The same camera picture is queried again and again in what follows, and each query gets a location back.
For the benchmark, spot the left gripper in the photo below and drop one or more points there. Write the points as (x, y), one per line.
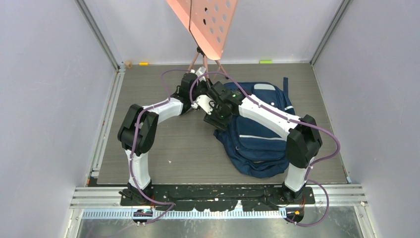
(206, 84)

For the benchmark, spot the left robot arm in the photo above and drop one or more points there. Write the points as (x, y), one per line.
(138, 130)

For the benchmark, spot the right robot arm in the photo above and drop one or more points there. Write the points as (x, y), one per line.
(303, 141)

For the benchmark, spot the navy blue student backpack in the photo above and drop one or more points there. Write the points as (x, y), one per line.
(253, 149)

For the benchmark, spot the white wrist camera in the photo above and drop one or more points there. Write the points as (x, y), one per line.
(199, 72)
(205, 103)

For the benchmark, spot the green tape piece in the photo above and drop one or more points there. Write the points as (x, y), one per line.
(265, 62)

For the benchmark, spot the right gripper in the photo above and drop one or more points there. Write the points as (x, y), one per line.
(222, 124)

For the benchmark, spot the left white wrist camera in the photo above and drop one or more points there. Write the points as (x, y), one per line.
(199, 72)

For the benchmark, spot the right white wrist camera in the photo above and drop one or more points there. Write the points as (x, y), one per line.
(205, 103)

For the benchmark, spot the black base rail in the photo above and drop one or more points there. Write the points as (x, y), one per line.
(216, 197)

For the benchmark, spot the pink music stand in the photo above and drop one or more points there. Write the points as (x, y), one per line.
(208, 21)

